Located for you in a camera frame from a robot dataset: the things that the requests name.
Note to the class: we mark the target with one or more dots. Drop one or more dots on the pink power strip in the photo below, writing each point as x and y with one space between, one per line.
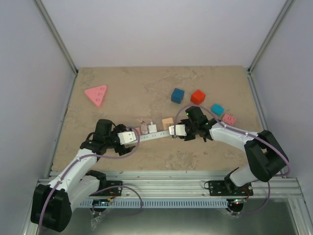
96 95

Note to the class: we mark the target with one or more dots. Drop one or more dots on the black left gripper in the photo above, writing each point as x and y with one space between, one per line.
122 151

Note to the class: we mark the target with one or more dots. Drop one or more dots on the white power strip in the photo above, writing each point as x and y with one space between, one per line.
154 136

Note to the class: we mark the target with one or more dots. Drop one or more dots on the cyan socket block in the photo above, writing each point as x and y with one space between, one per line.
217 109

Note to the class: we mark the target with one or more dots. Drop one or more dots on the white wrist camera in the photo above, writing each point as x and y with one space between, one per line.
177 131
126 137

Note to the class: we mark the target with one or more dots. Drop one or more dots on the red cube socket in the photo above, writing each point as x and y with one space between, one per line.
197 97

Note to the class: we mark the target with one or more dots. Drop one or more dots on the beige cube socket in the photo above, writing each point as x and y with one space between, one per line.
167 122

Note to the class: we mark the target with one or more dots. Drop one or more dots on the aluminium frame post left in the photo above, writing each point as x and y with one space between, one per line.
51 26

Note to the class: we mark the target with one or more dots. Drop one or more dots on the pink round plug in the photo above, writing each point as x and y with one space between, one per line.
229 119

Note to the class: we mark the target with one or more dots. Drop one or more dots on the white usb charger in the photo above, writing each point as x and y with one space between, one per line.
152 128

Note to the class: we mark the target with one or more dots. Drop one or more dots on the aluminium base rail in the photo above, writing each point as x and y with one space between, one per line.
189 184

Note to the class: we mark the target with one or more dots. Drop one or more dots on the aluminium frame post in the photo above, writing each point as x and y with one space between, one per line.
51 26
273 30

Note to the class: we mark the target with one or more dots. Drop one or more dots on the pink rectangular adapter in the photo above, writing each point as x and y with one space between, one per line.
139 130

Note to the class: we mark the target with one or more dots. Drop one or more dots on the grey slotted cable duct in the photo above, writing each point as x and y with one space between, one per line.
155 203

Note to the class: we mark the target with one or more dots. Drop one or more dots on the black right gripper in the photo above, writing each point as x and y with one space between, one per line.
188 138

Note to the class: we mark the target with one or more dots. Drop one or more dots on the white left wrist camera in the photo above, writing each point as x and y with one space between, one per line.
126 137

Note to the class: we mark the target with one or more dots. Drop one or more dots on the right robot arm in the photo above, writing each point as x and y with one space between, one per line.
265 156

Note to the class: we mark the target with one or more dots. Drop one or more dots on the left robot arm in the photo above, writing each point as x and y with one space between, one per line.
54 203

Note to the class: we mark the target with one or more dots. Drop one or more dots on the aluminium frame post right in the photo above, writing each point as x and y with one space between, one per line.
273 30

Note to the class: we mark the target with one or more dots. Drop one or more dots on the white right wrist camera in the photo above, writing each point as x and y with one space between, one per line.
177 131

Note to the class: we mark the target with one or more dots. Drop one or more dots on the blue cube socket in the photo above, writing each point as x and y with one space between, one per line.
177 95

